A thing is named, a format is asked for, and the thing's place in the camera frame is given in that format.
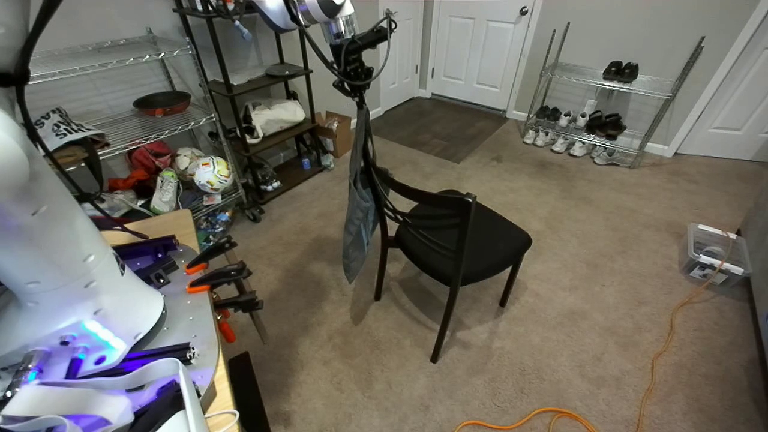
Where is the grey tote bag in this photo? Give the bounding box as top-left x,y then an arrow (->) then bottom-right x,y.
341,101 -> 392,284

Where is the narrow white panel door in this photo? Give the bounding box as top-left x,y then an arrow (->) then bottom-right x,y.
379,0 -> 426,114

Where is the cardboard box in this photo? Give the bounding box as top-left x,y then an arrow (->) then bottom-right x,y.
314,110 -> 355,159

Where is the black metal shelf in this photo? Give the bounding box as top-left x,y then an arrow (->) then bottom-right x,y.
173,0 -> 329,224

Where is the white cloth bag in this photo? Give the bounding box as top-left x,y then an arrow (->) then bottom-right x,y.
240,98 -> 307,145

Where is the dark door mat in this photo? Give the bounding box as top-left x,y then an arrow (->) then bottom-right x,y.
370,97 -> 510,164

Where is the white panel door with knob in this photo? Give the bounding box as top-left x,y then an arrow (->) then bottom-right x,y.
430,0 -> 536,112

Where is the white yellow soccer ball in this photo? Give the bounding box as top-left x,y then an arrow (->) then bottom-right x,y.
193,155 -> 234,194

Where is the red frying pan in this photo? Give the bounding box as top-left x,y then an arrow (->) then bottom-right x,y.
133,90 -> 193,118

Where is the black wooden chair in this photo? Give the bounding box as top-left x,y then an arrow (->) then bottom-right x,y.
360,164 -> 533,365

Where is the row of white sneakers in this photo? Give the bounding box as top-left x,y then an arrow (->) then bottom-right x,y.
522,127 -> 635,168

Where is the red bag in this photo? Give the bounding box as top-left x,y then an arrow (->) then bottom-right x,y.
125,140 -> 175,176

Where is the white sneaker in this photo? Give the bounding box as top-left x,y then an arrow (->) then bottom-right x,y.
149,167 -> 181,216

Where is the black orange bar clamp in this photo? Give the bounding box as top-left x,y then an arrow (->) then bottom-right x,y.
185,260 -> 253,295
185,235 -> 239,276
212,290 -> 269,345

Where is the orange cloth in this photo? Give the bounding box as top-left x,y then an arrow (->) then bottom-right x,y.
107,169 -> 152,194

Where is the row of shoes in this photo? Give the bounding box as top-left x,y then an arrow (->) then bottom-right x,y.
535,105 -> 628,142

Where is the pair of black shoes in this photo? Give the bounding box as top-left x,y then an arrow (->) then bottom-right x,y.
602,60 -> 640,84

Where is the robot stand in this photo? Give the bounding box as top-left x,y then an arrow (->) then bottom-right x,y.
0,209 -> 242,432

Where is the white printed tote bag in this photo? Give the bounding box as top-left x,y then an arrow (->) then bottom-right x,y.
30,106 -> 110,154

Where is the black flat pad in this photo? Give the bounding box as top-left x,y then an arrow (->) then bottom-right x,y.
227,351 -> 272,432

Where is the clear plastic storage box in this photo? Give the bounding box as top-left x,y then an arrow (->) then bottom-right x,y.
680,223 -> 752,289

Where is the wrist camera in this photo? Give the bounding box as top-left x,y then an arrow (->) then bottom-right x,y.
347,25 -> 392,53

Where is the chrome wire shelf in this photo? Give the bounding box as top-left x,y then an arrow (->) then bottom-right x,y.
24,26 -> 248,224

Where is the chrome wire shoe rack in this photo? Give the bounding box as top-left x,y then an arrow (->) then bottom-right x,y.
521,22 -> 706,169

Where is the white cable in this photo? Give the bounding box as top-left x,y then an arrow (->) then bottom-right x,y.
204,409 -> 241,432

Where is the orange cable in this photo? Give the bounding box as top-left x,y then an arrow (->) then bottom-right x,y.
452,230 -> 737,432

